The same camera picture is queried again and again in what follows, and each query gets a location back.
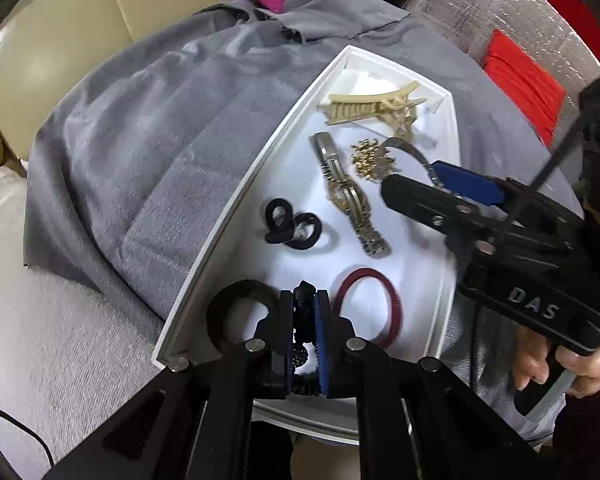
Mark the beige hair claw clip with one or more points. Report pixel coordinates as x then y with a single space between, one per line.
352 107

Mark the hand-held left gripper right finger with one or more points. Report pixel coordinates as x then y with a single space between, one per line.
325 330

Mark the gold spiky brooch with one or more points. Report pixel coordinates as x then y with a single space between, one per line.
372 160

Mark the grey cloth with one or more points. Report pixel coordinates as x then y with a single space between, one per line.
145 125

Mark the black scrunchie with rhinestone charm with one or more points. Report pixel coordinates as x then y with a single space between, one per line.
305 310

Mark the thin grey headband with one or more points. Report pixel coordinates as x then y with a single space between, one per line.
410 147

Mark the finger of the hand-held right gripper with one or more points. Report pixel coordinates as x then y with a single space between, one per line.
420 200
467 182

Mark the white tray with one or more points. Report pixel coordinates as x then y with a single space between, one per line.
290 170

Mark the red pillow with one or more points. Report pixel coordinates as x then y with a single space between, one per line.
520 75

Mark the person's right forearm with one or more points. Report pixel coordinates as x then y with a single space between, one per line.
595 435

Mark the beige leather sofa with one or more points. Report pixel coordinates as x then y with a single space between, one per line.
55 25

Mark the silver and gold wristwatch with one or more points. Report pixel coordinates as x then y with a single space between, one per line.
347 197

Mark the person's right hand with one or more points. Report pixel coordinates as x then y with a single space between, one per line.
592 372

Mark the light grey blanket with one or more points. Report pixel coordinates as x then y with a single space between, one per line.
55 350

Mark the silver foil mat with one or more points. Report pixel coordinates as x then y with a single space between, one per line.
460 5

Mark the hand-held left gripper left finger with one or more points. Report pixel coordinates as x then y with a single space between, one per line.
286 320

